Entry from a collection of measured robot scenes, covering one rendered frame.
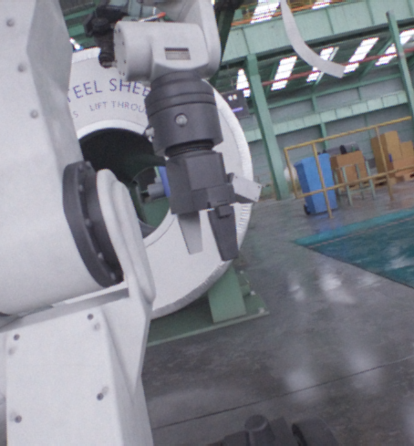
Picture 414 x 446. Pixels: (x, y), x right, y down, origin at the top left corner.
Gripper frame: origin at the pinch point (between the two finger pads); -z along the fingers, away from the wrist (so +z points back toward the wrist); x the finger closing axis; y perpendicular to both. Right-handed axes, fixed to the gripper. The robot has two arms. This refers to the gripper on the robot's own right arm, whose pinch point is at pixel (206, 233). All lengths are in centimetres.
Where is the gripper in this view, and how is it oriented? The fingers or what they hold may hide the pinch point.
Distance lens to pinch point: 41.8
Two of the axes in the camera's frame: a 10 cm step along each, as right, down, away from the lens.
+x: -4.2, -0.2, 9.1
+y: -8.9, 2.2, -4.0
